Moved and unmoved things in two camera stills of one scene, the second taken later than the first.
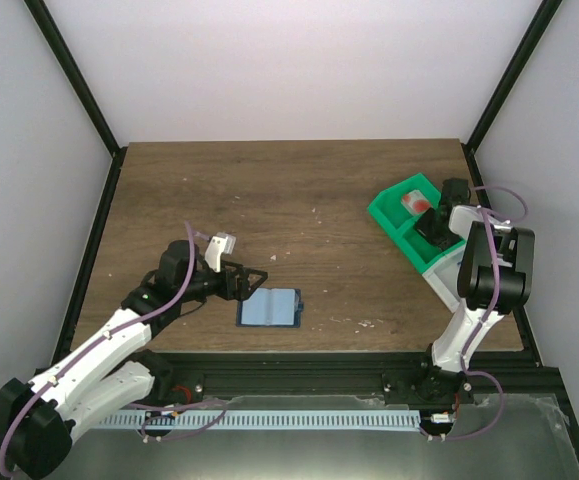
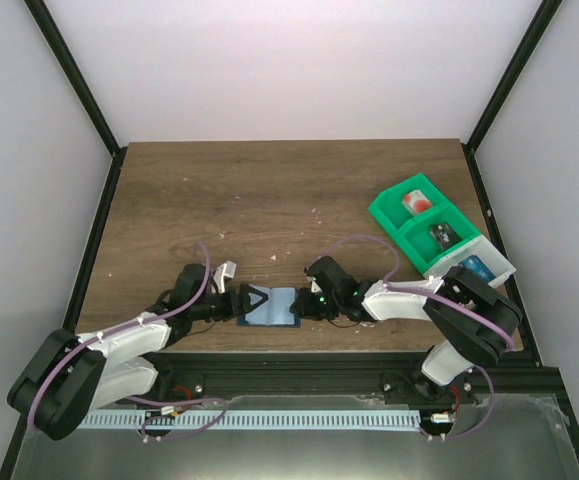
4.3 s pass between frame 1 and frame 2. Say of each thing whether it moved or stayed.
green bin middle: stayed
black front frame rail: stayed
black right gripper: moved
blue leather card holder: stayed
